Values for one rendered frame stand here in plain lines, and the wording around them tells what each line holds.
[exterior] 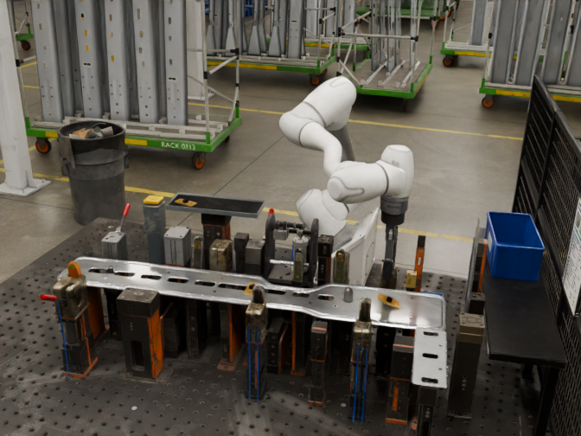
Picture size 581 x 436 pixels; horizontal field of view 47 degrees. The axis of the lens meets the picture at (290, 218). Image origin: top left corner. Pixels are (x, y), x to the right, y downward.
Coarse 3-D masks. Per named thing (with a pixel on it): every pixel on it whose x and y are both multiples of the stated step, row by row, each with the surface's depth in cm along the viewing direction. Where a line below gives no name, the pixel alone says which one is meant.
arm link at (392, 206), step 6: (384, 198) 209; (390, 198) 208; (402, 198) 208; (408, 198) 210; (384, 204) 210; (390, 204) 209; (396, 204) 208; (402, 204) 209; (384, 210) 211; (390, 210) 210; (396, 210) 209; (402, 210) 210
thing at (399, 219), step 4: (384, 212) 213; (380, 216) 216; (384, 216) 213; (388, 216) 211; (392, 216) 211; (396, 216) 211; (400, 216) 212; (404, 216) 213; (384, 220) 213; (388, 220) 212; (392, 220) 211; (396, 220) 211; (400, 220) 212; (404, 220) 214; (388, 224) 212; (392, 224) 212; (396, 224) 212; (400, 224) 213; (388, 228) 213; (392, 228) 213
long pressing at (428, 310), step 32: (160, 288) 236; (192, 288) 236; (224, 288) 236; (288, 288) 237; (320, 288) 237; (352, 288) 238; (384, 288) 237; (352, 320) 220; (384, 320) 219; (416, 320) 220
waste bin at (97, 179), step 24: (96, 120) 524; (72, 144) 483; (96, 144) 483; (120, 144) 499; (72, 168) 488; (96, 168) 493; (120, 168) 509; (72, 192) 511; (96, 192) 502; (120, 192) 517; (96, 216) 510; (120, 216) 523
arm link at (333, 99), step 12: (324, 84) 252; (336, 84) 251; (348, 84) 252; (312, 96) 250; (324, 96) 248; (336, 96) 249; (348, 96) 251; (324, 108) 248; (336, 108) 249; (348, 108) 254; (324, 120) 249; (336, 120) 253; (336, 132) 264; (348, 132) 271; (348, 144) 274; (348, 156) 279; (348, 204) 300
